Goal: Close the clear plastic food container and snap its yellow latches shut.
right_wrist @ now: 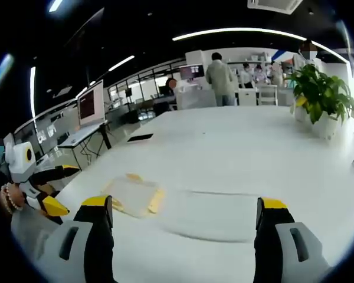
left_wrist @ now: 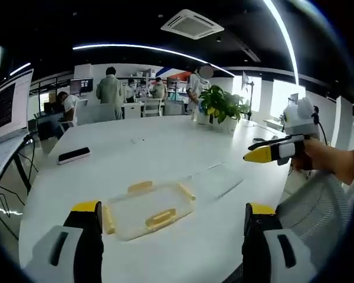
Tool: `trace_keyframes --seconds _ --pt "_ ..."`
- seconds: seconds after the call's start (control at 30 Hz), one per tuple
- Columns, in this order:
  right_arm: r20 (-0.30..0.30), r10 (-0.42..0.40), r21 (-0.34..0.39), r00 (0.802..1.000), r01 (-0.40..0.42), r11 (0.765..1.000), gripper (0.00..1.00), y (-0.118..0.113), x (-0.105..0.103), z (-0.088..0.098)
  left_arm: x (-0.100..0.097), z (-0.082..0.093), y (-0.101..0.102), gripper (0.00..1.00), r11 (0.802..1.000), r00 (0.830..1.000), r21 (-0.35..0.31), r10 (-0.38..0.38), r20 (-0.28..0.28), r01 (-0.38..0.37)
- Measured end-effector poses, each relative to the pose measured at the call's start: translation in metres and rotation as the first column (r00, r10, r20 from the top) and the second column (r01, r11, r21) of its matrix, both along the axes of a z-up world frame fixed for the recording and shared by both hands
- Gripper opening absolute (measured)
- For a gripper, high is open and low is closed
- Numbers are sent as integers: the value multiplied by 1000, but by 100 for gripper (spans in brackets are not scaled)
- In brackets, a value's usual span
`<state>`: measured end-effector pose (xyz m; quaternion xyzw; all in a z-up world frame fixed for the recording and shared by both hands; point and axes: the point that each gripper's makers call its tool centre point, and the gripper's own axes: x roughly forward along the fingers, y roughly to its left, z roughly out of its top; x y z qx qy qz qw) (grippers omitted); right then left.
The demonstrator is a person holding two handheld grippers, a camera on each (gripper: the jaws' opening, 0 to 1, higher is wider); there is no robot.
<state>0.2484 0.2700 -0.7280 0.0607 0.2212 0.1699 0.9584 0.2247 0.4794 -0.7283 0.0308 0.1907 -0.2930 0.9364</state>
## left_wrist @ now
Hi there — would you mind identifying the green potted plant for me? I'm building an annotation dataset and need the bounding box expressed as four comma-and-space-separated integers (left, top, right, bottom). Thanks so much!
196, 84, 252, 134

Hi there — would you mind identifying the clear plastic container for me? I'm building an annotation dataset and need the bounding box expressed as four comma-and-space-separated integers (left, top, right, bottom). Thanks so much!
188, 161, 245, 202

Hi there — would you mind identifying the clear lid with yellow clips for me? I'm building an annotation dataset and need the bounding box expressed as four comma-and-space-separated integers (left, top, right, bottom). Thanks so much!
102, 179, 197, 242

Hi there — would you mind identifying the dark background monitor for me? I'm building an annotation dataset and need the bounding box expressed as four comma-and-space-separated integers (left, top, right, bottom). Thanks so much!
70, 77, 94, 96

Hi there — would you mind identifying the person's right hand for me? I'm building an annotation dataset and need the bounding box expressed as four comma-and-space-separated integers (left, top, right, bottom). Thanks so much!
291, 137, 321, 172

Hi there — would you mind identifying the black desk cable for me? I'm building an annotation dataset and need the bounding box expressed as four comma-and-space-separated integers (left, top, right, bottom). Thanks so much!
22, 134, 40, 189

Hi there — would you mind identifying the grey mesh office chair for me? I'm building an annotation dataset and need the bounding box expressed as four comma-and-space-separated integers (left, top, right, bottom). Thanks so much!
276, 170, 353, 268

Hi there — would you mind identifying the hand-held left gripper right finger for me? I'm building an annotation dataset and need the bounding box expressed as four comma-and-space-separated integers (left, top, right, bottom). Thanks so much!
241, 202, 319, 283

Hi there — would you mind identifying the computer monitor with white frame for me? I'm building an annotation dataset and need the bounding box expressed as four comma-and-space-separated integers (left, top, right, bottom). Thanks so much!
0, 68, 35, 146

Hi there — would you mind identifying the white chair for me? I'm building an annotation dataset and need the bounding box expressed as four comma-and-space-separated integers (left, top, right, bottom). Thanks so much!
142, 98, 163, 118

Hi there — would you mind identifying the white keyboard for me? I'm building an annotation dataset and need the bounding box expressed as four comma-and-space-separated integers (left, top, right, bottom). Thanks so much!
0, 136, 29, 181

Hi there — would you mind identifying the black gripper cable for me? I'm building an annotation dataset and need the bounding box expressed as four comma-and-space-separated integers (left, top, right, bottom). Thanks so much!
312, 105, 329, 146

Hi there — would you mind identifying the black and white phone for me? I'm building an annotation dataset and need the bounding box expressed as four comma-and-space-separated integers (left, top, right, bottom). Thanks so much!
57, 147, 91, 166

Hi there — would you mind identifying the ceiling air conditioner vent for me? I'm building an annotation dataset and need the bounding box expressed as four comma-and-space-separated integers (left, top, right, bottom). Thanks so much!
160, 8, 225, 41

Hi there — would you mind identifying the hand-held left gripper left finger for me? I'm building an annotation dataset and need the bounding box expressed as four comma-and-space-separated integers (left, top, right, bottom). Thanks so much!
25, 200, 104, 283

